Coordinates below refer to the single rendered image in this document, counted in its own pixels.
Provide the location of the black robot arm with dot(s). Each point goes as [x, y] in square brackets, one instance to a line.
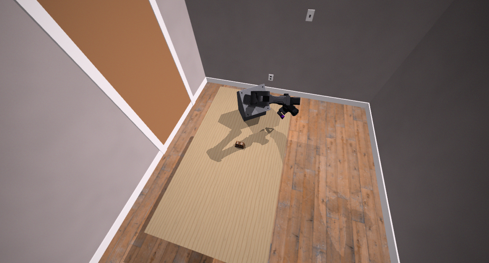
[264, 98]

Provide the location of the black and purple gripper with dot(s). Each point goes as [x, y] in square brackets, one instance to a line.
[281, 110]

